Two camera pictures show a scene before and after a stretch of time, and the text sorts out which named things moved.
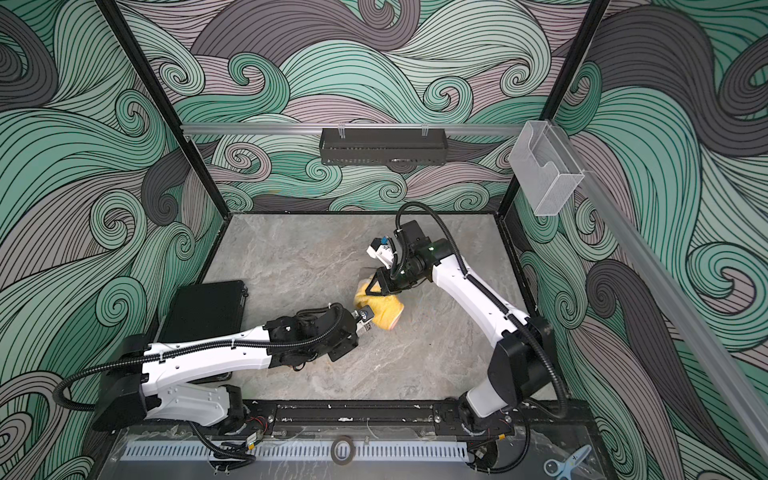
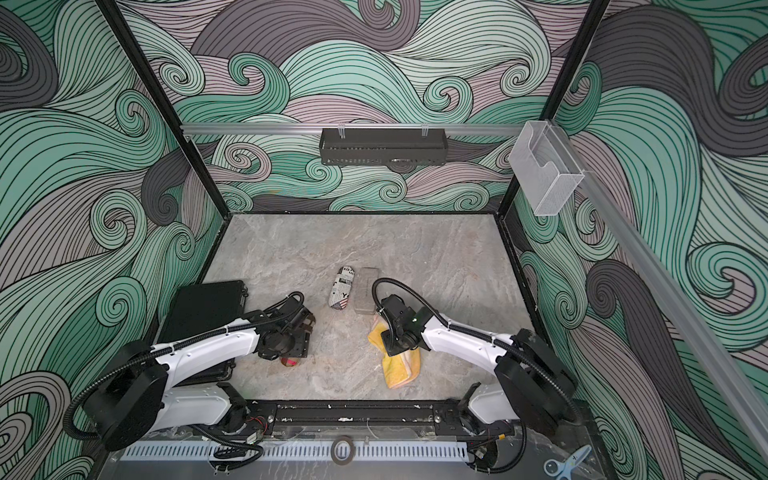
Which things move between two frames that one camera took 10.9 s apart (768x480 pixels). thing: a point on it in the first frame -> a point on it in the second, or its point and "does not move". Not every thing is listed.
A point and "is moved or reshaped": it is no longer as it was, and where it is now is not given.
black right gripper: (383, 276) -> (391, 348)
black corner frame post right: (559, 87) does not move
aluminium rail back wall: (353, 129) does not move
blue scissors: (563, 469) does not move
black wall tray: (384, 146) does not move
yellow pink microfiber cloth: (386, 308) is moved or reshaped
